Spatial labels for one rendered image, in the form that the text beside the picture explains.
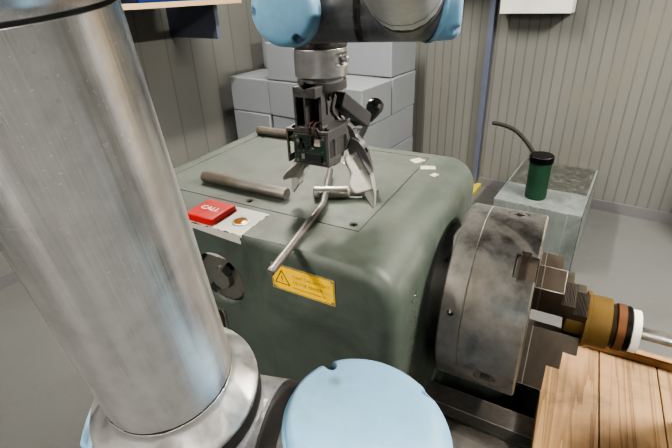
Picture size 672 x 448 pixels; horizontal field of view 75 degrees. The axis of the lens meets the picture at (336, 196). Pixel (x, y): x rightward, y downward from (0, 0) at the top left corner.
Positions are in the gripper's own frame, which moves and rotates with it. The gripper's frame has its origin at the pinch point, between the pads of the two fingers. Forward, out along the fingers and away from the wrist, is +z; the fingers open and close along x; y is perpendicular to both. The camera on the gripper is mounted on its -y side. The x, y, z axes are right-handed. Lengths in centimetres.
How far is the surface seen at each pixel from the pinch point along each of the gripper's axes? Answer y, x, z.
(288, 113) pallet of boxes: -213, -160, 53
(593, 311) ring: -9.7, 40.9, 16.1
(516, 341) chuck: 3.2, 31.1, 15.5
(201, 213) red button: 12.5, -18.0, 0.8
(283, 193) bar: 1.3, -9.5, 0.4
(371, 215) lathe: -0.5, 6.6, 2.0
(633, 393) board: -19, 52, 39
